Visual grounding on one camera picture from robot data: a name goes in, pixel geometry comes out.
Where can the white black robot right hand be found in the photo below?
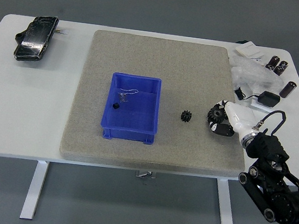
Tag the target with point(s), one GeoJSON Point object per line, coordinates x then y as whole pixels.
{"type": "Point", "coordinates": [237, 116]}

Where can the small black gear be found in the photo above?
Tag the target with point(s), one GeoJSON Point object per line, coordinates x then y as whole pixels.
{"type": "Point", "coordinates": [187, 117]}

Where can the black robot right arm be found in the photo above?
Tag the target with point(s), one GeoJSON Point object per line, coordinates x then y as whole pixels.
{"type": "Point", "coordinates": [267, 148]}

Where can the white flat box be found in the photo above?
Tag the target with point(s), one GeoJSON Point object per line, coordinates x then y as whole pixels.
{"type": "Point", "coordinates": [249, 49]}

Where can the blue plastic box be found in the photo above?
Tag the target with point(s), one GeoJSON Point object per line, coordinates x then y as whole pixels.
{"type": "Point", "coordinates": [135, 115]}

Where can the small black cube nut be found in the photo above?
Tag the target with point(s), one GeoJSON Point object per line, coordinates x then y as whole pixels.
{"type": "Point", "coordinates": [116, 106]}

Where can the white flat plate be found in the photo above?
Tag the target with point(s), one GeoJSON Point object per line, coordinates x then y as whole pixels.
{"type": "Point", "coordinates": [259, 107]}

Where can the black power adapter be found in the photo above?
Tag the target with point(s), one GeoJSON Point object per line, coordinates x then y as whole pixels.
{"type": "Point", "coordinates": [269, 99]}

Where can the clear bubble wrap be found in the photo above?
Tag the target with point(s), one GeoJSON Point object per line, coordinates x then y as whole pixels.
{"type": "Point", "coordinates": [255, 73]}

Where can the large dark cylindrical capacitor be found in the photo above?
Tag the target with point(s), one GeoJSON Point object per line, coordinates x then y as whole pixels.
{"type": "Point", "coordinates": [288, 89]}

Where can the grey-brown mat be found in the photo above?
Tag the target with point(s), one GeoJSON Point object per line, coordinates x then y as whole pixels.
{"type": "Point", "coordinates": [171, 65]}

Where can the white table leg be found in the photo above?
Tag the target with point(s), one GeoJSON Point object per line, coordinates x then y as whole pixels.
{"type": "Point", "coordinates": [226, 209]}
{"type": "Point", "coordinates": [35, 188]}

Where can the small clear plastic bag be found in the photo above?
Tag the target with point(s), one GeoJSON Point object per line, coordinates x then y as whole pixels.
{"type": "Point", "coordinates": [122, 97]}

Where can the black wrapped device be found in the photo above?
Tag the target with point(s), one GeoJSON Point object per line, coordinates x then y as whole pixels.
{"type": "Point", "coordinates": [34, 39]}

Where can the metal table bracket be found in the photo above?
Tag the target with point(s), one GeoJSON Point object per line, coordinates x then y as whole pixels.
{"type": "Point", "coordinates": [146, 174]}

